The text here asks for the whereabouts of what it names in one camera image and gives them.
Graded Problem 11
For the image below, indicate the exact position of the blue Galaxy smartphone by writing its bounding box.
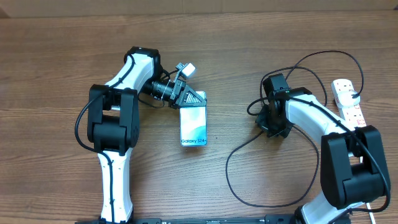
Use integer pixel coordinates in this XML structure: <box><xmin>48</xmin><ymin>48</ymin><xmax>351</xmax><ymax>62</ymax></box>
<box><xmin>180</xmin><ymin>106</ymin><xmax>207</xmax><ymax>147</ymax></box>

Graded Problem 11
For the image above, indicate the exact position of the black USB charging cable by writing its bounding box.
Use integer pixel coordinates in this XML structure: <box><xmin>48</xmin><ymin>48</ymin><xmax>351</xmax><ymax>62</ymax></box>
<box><xmin>225</xmin><ymin>50</ymin><xmax>364</xmax><ymax>208</ymax></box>

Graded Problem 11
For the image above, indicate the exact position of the white USB charger plug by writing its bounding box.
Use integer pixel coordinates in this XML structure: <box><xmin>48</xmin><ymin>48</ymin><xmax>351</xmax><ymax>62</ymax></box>
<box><xmin>335</xmin><ymin>91</ymin><xmax>361</xmax><ymax>108</ymax></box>

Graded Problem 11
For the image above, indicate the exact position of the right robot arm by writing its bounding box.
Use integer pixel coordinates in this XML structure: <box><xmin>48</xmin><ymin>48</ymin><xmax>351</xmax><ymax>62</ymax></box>
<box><xmin>256</xmin><ymin>73</ymin><xmax>391</xmax><ymax>223</ymax></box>

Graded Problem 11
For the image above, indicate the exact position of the white power strip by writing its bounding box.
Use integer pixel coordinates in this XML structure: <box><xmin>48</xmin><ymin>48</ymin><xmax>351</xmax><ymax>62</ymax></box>
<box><xmin>331</xmin><ymin>79</ymin><xmax>366</xmax><ymax>127</ymax></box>

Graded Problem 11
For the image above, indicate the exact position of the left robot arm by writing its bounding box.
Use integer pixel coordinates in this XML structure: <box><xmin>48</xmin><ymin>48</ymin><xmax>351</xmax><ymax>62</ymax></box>
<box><xmin>84</xmin><ymin>47</ymin><xmax>206</xmax><ymax>223</ymax></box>

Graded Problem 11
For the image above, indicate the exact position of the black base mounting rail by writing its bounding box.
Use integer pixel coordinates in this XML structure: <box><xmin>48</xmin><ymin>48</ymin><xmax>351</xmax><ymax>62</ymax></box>
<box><xmin>74</xmin><ymin>213</ymin><xmax>352</xmax><ymax>224</ymax></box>

